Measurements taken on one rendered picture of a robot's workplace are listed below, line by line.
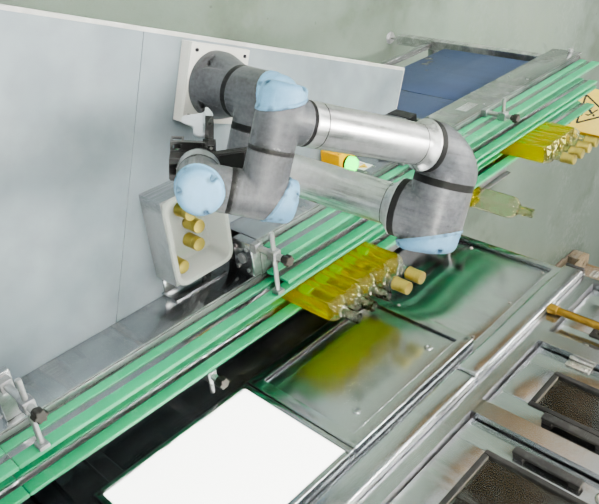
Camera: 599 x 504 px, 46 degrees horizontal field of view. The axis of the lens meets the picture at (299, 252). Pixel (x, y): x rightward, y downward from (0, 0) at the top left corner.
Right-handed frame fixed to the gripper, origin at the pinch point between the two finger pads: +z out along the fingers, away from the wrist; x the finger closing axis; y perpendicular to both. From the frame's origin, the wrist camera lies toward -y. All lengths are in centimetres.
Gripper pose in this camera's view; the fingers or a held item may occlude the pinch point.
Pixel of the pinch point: (209, 146)
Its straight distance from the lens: 141.2
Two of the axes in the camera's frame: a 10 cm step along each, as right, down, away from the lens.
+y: -9.9, -0.1, -1.5
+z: -1.3, -3.4, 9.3
